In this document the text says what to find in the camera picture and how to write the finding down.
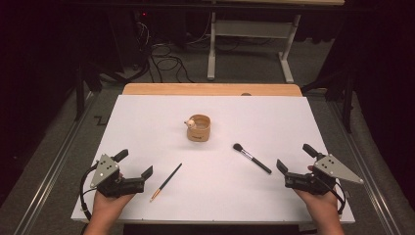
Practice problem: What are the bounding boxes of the white board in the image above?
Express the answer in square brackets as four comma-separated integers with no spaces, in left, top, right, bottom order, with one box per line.
[70,94,356,225]

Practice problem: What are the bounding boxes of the white-framed desk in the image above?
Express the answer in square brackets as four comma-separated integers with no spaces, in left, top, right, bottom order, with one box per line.
[202,0,346,84]

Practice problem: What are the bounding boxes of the black floor cables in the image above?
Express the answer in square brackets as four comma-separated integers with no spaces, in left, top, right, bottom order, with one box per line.
[148,42,195,84]

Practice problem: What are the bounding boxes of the metal floor rail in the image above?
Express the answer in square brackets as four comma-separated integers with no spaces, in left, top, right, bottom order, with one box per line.
[13,92,99,235]
[329,101,403,235]

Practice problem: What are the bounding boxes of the round wooden brush holder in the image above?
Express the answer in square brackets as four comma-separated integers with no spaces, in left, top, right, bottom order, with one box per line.
[183,114,211,143]

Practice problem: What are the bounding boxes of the thin black brush copper ferrule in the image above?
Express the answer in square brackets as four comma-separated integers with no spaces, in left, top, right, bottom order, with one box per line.
[149,163,184,203]

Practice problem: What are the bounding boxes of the dark equipment box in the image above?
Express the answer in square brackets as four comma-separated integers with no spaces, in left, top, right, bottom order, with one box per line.
[107,8,155,70]

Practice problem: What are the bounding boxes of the person's right hand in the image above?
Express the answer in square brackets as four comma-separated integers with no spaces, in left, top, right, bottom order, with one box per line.
[293,188,341,223]

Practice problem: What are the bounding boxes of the left hand-held gripper black cable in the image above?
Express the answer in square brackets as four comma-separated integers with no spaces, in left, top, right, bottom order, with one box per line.
[78,162,99,222]

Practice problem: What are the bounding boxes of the wooden table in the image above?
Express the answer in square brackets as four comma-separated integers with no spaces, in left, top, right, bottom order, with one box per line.
[122,82,303,98]

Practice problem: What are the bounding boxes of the hand-held gripper black cable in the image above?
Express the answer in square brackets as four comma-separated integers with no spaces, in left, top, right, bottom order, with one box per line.
[321,177,347,215]
[78,162,99,222]

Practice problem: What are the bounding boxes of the black makeup brush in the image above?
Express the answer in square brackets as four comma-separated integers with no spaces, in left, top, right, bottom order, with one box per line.
[232,142,273,175]

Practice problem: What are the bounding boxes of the person's left hand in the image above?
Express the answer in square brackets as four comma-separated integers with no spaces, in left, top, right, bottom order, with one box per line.
[92,190,135,220]

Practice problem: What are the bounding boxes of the right hand-held gripper black cable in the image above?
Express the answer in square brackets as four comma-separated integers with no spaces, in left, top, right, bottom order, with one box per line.
[321,177,347,215]

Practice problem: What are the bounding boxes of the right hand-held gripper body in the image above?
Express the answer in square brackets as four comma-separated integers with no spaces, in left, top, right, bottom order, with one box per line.
[284,154,365,196]

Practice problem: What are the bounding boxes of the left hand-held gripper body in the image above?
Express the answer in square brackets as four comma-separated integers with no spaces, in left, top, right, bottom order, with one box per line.
[89,153,145,199]

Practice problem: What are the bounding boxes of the black metal stand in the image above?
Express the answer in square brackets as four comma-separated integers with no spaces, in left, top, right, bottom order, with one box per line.
[73,62,103,122]
[301,67,356,134]

